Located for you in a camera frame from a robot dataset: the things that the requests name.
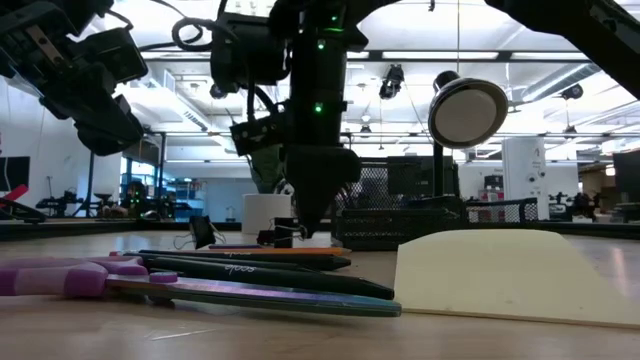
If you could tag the white pillar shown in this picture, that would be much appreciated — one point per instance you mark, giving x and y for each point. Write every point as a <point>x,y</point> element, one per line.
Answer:
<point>525,170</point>

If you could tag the black light track bar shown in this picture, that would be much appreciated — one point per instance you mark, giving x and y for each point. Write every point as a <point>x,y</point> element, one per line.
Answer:
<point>440,55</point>

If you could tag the black aluminium table frame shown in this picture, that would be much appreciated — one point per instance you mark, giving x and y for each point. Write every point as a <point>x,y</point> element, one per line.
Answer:
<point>100,227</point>

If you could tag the black ceiling spotlight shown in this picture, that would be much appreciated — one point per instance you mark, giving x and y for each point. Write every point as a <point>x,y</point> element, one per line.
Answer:
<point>217,91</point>
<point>392,81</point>
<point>572,91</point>

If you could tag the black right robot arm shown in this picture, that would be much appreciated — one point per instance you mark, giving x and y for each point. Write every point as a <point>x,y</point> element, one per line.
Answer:
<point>575,30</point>

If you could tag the yellow sticky note pad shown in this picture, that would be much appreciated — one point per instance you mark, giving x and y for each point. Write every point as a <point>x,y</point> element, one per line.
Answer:
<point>500,275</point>

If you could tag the black desk lamp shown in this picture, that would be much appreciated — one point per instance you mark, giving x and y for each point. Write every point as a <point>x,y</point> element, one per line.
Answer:
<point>467,112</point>

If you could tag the black background monitor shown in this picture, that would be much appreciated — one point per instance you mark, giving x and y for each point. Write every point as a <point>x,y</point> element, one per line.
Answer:
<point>627,175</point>
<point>420,175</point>

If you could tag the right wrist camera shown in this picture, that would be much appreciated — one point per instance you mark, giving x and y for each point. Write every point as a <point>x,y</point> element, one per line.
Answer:
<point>245,50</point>

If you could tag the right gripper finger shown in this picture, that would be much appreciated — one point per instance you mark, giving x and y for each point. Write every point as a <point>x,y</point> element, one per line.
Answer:
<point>320,175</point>

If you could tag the snake plant in white pot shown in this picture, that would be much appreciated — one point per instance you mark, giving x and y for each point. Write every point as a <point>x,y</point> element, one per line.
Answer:
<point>265,212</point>

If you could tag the black binder clip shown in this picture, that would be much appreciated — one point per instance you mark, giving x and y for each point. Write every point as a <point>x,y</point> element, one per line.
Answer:
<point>287,231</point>
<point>265,237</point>
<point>202,232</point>

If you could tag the orange pencil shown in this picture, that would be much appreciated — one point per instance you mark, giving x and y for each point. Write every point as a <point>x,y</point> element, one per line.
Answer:
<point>310,251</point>

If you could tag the black wall screen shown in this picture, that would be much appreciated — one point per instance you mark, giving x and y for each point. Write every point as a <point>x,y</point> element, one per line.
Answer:
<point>15,172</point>

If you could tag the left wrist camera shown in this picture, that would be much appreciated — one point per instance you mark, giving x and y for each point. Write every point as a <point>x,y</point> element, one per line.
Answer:
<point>117,55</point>

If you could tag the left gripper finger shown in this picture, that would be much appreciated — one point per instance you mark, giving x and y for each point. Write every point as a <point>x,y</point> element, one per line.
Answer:
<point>110,130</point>

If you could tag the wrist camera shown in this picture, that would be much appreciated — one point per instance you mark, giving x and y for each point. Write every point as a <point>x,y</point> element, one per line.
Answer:
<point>117,55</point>
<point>245,50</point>

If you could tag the black background rig frame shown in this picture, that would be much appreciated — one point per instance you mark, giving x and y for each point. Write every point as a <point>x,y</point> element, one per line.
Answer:
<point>162,175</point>

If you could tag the purple binder clip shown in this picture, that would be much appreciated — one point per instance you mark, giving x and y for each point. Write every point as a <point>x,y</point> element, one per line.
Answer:
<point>235,246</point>

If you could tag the black mesh desk organizer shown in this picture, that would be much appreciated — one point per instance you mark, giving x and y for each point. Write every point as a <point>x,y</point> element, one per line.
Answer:
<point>400,225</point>

